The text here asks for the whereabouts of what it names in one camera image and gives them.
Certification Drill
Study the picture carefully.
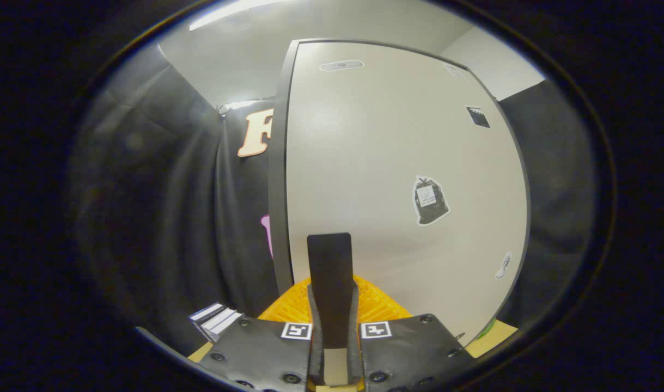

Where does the book with figure cover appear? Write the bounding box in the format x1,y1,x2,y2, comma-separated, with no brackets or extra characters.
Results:
201,308,244,342

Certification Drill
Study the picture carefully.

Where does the black backdrop cloth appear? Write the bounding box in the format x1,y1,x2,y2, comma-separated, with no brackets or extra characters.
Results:
73,46,602,357

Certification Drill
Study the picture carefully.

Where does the pink and green bag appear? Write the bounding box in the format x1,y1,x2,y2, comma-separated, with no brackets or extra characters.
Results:
476,318,499,341

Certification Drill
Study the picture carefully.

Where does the dark blue book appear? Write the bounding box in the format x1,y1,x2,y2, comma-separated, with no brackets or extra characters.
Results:
189,302,226,327

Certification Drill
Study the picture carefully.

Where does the dark grey shoe cabinet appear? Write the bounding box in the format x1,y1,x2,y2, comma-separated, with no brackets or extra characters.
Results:
268,37,302,297

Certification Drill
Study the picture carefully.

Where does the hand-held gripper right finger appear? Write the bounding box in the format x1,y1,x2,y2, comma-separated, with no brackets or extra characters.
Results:
330,233,477,392

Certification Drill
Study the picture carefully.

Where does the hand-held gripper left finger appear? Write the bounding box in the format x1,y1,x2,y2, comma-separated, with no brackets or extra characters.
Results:
200,233,331,392

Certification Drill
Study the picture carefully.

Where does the small ceiling light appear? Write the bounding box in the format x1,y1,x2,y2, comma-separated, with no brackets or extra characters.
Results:
218,99,263,112

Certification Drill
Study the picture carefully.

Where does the white shoe cabinet door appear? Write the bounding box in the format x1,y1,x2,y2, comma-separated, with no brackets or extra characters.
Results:
284,39,532,348

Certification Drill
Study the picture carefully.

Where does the long ceiling light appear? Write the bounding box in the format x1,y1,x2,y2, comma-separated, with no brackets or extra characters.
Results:
189,0,291,32

